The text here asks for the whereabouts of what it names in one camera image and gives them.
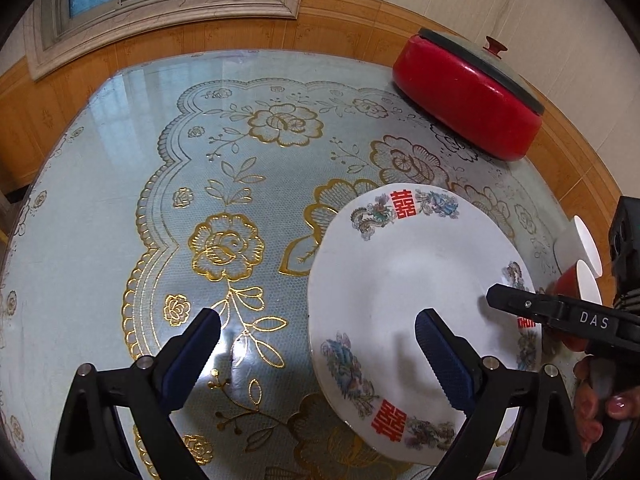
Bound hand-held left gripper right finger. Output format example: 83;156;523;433
415;307;588;480

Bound grey pot lid red knob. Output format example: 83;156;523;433
417;27;546;116

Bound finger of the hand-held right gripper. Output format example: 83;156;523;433
486;283;640;357

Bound person's right hand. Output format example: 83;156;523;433
572;357;636;455

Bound red electric pot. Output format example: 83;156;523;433
391;35;543;162

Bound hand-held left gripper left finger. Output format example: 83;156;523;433
50;307;223;480

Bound white plate with red print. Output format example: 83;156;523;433
307;183;543;445

